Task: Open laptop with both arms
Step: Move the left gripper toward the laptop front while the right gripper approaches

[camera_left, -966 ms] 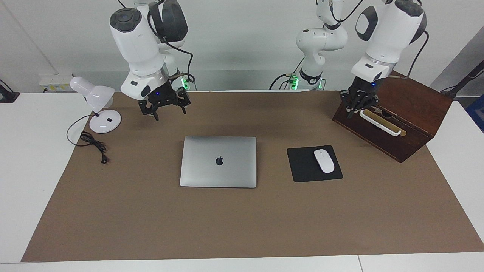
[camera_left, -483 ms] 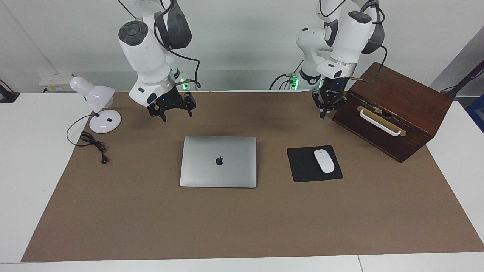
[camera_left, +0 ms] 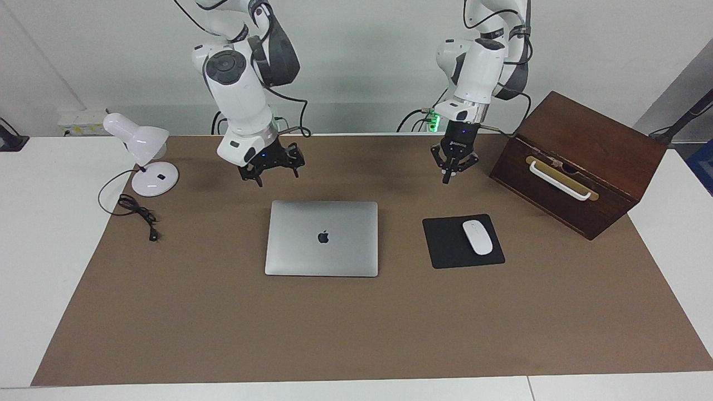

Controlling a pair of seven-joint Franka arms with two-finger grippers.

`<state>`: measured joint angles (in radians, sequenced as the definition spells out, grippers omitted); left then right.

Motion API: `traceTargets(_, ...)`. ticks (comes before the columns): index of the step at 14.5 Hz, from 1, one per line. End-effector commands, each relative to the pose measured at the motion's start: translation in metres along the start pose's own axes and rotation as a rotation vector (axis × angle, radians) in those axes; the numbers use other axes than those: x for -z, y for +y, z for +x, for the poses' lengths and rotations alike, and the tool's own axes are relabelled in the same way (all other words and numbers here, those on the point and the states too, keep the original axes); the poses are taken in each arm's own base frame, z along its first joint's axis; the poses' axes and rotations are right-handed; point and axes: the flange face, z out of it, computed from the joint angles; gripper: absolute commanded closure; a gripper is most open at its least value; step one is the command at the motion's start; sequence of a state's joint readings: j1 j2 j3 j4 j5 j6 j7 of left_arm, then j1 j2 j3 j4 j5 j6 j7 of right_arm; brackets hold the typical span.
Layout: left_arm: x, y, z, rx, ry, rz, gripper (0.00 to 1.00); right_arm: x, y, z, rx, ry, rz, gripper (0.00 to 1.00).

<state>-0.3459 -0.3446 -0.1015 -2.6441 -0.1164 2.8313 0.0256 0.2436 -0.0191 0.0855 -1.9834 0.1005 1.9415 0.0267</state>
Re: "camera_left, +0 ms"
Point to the black mouse pad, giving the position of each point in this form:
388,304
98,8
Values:
445,245

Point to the silver laptop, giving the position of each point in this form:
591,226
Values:
312,250

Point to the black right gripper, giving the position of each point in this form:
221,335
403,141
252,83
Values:
270,156

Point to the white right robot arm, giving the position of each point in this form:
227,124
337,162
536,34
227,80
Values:
239,94

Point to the black stand pole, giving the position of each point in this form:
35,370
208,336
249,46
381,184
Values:
690,114

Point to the black clamp mount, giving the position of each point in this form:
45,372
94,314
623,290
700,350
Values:
11,142

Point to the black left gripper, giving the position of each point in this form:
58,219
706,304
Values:
461,139

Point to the white power strip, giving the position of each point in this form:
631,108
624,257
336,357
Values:
78,120

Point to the white computer mouse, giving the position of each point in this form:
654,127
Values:
478,238

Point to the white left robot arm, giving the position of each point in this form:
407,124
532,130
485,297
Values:
482,67

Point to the brown table mat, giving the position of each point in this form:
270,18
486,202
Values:
356,323

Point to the blue crate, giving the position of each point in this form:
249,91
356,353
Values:
704,167

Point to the white desk lamp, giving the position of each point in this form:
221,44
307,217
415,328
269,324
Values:
142,139

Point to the dark wooden box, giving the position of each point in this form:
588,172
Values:
613,167

